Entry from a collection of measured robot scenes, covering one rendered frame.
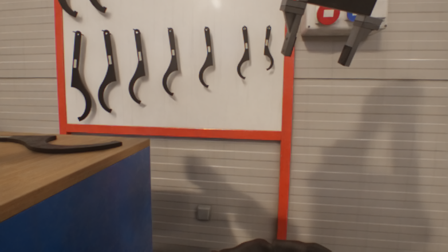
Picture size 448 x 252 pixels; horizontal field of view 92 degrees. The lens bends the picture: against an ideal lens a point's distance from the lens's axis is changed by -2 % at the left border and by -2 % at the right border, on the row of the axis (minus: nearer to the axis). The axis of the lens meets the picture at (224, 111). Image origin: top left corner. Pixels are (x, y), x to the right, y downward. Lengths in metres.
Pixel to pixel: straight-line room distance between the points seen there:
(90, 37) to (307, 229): 1.78
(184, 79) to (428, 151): 1.44
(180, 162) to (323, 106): 0.92
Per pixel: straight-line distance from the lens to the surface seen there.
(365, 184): 1.56
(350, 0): 0.50
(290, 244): 0.78
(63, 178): 0.51
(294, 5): 0.46
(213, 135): 1.32
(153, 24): 1.47
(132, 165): 0.71
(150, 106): 1.43
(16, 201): 0.46
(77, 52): 1.65
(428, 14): 1.67
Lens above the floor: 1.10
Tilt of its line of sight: 5 degrees down
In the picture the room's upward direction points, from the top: 1 degrees clockwise
